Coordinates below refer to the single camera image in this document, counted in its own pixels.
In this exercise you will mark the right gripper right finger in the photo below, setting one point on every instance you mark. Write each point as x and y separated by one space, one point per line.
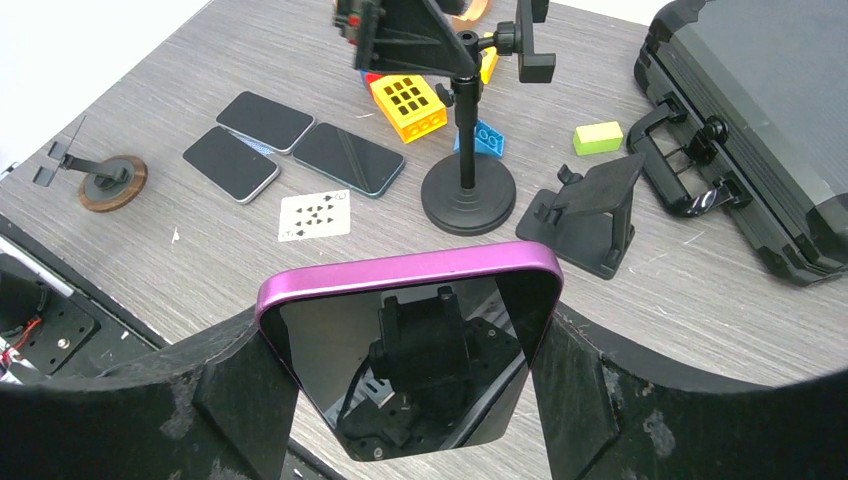
611 408

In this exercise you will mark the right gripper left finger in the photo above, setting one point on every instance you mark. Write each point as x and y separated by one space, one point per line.
216 405

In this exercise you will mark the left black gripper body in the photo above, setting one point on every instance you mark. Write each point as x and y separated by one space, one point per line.
404 37

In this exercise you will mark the teal-edged phone black screen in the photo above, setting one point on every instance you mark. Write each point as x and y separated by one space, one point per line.
351 160

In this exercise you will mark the silver phone black screen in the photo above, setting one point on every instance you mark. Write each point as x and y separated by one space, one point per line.
266 121

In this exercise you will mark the black round-base pole stand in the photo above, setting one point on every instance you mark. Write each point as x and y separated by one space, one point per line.
466 193

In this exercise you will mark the purple phone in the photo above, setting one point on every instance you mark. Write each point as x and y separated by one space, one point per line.
414 354

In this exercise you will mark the white-edged phone black screen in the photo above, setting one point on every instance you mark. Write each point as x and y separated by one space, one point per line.
234 167

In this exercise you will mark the black folding phone stand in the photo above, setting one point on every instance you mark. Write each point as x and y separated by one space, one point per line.
587 222

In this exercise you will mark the round wooden phone stand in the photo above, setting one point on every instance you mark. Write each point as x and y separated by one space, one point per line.
107 186

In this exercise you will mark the yellow red blue block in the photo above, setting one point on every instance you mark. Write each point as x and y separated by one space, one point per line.
408 102

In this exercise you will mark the yellow curved block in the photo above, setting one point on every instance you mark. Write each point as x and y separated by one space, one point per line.
489 59

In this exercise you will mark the small blue block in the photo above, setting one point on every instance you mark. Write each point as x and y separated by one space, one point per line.
488 141

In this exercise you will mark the nine of spades card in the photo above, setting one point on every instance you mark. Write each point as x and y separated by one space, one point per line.
316 215

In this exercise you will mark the green block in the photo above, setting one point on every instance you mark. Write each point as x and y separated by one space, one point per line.
597 138

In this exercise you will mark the black hard case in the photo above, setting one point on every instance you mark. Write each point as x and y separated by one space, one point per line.
750 113

